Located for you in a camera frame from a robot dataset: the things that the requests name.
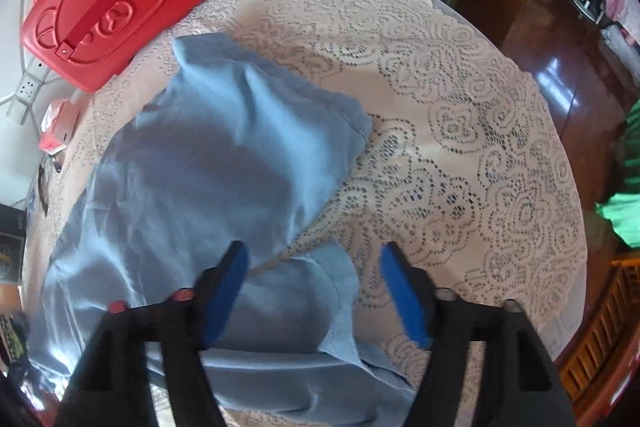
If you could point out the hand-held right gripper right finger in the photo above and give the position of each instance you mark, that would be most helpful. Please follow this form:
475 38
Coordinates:
406 297

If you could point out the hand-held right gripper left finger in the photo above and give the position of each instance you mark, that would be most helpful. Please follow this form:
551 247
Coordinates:
226 292

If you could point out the light blue shirt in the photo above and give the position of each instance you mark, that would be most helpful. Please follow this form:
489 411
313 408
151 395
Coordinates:
200 187

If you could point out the white lace tablecloth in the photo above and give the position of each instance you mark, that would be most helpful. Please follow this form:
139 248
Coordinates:
425 147

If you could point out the wooden slatted chair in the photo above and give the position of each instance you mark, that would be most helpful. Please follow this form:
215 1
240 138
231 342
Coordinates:
600 332

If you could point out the eyeglasses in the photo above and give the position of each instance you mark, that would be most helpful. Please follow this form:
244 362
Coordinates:
47 179

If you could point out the pink small packet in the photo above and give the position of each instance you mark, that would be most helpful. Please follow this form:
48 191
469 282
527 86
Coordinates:
57 127

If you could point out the green cloth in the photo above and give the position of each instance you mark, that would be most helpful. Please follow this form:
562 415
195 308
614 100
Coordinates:
625 207

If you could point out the white power strip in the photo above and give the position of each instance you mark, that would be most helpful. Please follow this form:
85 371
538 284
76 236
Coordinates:
25 89

